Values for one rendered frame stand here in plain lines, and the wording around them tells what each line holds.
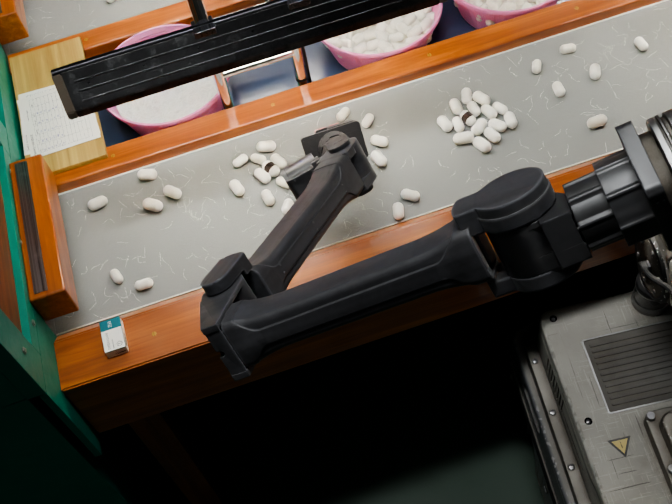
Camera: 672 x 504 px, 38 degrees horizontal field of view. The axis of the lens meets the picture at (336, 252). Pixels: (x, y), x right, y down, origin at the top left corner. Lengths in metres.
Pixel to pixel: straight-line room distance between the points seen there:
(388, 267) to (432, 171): 0.76
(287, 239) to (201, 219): 0.52
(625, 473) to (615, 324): 0.29
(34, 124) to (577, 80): 1.03
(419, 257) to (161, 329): 0.72
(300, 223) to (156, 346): 0.43
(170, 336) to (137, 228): 0.25
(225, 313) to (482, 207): 0.33
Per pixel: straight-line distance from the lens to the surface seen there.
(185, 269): 1.70
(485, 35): 1.92
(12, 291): 1.59
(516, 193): 0.94
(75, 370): 1.63
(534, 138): 1.78
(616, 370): 1.85
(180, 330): 1.61
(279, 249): 1.23
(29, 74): 2.05
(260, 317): 1.06
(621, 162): 0.93
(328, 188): 1.35
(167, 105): 1.94
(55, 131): 1.92
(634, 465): 1.78
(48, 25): 2.19
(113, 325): 1.63
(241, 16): 1.51
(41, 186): 1.74
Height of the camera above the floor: 2.13
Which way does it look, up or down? 57 degrees down
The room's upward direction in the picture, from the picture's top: 13 degrees counter-clockwise
